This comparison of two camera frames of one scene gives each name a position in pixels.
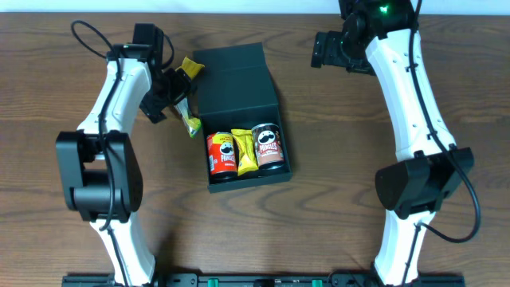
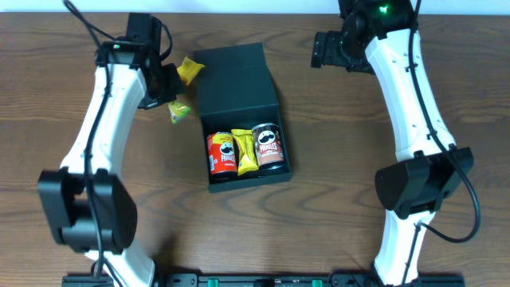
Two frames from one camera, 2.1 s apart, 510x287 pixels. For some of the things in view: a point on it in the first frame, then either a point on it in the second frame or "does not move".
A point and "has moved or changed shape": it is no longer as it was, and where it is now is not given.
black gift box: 234,92 does not move
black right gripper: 319,49 does not move
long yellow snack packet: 247,161 does not move
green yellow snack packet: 193,125 has moved or changed shape
